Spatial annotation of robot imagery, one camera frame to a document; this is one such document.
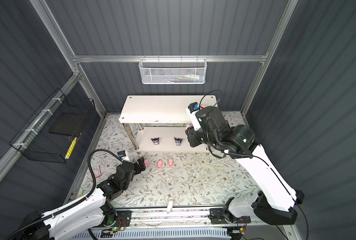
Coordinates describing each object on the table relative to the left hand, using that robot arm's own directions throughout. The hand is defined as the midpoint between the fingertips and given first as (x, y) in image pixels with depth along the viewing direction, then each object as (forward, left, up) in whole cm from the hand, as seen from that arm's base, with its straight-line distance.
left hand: (137, 160), depth 83 cm
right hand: (-4, -28, +29) cm, 41 cm away
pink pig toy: (+1, -12, -9) cm, 15 cm away
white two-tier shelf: (+7, -16, +24) cm, 30 cm away
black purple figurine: (+12, -10, +1) cm, 16 cm away
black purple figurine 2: (+11, -24, +1) cm, 26 cm away
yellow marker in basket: (-1, +26, +17) cm, 32 cm away
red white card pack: (-1, +26, -10) cm, 28 cm away
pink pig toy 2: (+2, -19, -8) cm, 20 cm away
